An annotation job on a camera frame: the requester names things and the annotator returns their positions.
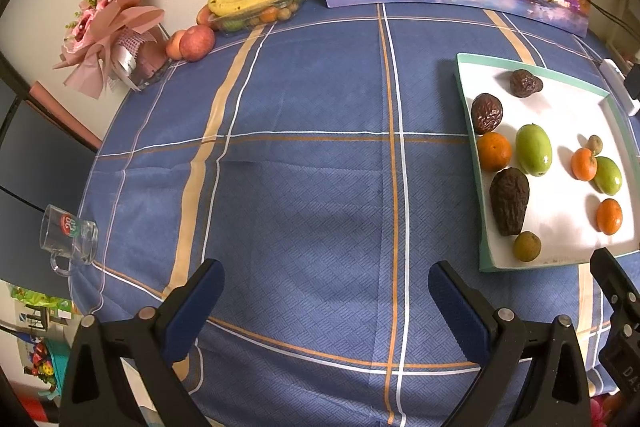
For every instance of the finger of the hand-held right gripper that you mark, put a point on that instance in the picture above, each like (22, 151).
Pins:
(612, 279)

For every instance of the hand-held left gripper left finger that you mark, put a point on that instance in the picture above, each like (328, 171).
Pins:
(200, 302)

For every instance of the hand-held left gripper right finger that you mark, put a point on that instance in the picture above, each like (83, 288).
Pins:
(450, 302)

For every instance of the orange tangerine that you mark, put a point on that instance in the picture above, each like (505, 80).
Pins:
(584, 163)
(610, 217)
(494, 151)

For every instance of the white tray with teal rim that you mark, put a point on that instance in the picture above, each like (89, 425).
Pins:
(560, 217)

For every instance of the small brown round fruit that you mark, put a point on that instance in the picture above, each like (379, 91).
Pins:
(594, 143)
(527, 246)

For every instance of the green oval fruit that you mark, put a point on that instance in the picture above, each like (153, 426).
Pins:
(607, 174)
(534, 149)

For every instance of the dark brown wrinkled avocado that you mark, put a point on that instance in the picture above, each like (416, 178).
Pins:
(510, 202)
(487, 113)
(525, 83)

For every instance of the clear glass mug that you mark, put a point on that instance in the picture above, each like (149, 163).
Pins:
(70, 234)

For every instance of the colourful printed carton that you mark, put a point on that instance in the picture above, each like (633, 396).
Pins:
(40, 307)

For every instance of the blue plaid tablecloth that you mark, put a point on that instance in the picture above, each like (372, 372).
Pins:
(310, 157)

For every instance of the black power adapter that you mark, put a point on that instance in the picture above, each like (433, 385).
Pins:
(632, 82)

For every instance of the white power strip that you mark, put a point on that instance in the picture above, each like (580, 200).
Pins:
(616, 74)

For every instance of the dark furniture panel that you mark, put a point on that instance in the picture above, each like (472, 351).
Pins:
(35, 147)

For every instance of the orange peach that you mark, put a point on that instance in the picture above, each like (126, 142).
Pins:
(173, 45)

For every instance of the red apple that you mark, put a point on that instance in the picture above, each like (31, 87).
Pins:
(196, 43)

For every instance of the clear plastic fruit container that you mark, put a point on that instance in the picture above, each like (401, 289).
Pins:
(265, 18)

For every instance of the pink flower bouquet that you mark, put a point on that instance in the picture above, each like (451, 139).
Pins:
(110, 22)

